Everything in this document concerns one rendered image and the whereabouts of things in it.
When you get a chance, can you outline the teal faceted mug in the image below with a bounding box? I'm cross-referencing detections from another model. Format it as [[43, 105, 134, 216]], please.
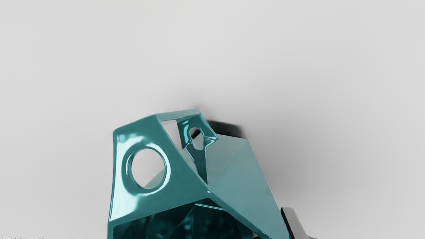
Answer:
[[107, 109, 291, 239]]

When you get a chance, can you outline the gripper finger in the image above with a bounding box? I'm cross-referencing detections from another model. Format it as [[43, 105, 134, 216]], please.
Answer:
[[281, 207, 317, 239]]

